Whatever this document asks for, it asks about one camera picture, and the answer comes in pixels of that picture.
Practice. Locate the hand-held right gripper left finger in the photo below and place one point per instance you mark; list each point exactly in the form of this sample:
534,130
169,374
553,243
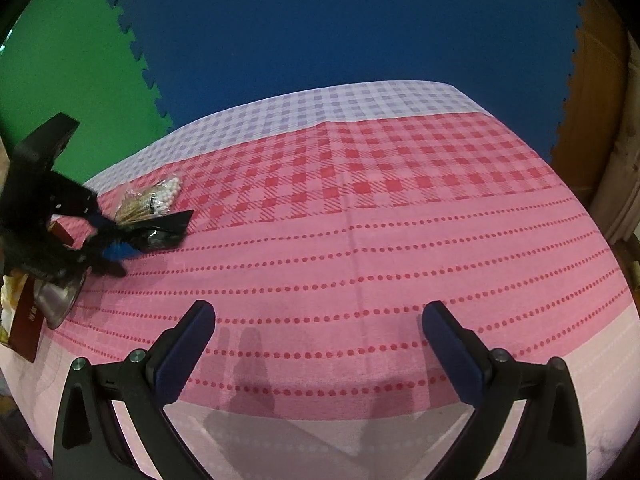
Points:
182,355

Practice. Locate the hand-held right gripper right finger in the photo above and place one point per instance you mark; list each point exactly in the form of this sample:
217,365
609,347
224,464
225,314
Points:
452,355

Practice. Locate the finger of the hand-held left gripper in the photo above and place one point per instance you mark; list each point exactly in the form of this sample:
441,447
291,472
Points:
117,251
102,222

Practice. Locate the bag of cotton swabs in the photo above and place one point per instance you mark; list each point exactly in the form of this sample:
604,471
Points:
150,200

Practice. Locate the cream baby sock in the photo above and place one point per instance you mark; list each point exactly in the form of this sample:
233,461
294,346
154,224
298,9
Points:
6,302

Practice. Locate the gold rectangular tin box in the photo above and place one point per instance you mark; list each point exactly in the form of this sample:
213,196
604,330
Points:
25,330

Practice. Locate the metal bowl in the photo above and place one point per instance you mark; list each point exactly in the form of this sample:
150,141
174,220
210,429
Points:
55,304

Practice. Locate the pink checked tablecloth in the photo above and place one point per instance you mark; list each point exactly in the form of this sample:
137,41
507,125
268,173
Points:
375,260

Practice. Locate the green foam mat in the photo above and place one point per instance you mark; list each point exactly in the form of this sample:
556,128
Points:
60,60

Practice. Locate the wooden furniture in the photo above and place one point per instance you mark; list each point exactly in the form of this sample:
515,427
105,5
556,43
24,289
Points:
622,175

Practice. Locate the orange foam mat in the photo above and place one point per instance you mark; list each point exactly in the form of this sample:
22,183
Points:
595,100

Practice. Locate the blue foam mat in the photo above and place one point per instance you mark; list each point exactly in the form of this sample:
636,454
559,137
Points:
325,25

